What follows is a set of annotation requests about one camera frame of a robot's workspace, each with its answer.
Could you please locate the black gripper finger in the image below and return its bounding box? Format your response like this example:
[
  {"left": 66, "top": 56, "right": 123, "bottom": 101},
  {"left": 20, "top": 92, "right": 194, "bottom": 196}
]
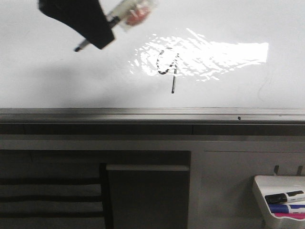
[{"left": 38, "top": 0, "right": 115, "bottom": 49}]

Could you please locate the white taped black whiteboard marker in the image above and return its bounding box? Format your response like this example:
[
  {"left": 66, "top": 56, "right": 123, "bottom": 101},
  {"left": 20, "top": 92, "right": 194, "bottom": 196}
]
[{"left": 73, "top": 0, "right": 160, "bottom": 52}]

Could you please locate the blue capped whiteboard marker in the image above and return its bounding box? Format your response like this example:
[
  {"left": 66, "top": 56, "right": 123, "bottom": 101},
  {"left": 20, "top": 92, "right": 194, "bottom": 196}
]
[{"left": 268, "top": 204, "right": 305, "bottom": 214}]

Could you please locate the black capped whiteboard marker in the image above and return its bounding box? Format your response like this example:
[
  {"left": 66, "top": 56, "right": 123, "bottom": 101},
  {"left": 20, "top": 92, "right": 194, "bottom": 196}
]
[{"left": 264, "top": 190, "right": 305, "bottom": 204}]

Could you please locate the pink capped whiteboard marker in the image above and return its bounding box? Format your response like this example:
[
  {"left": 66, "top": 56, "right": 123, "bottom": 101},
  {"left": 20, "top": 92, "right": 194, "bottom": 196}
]
[{"left": 274, "top": 213, "right": 305, "bottom": 219}]

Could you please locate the left black tray hook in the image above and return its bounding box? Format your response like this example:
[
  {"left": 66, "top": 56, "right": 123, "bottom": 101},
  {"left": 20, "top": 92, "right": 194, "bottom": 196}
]
[{"left": 273, "top": 165, "right": 279, "bottom": 176}]

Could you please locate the white marker tray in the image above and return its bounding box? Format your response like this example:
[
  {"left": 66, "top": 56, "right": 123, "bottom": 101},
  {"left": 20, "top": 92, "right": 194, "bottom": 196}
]
[{"left": 253, "top": 176, "right": 305, "bottom": 229}]

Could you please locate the white whiteboard with aluminium frame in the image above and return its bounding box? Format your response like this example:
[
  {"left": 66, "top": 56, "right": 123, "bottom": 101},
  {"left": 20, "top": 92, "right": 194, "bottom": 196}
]
[{"left": 0, "top": 0, "right": 305, "bottom": 123}]

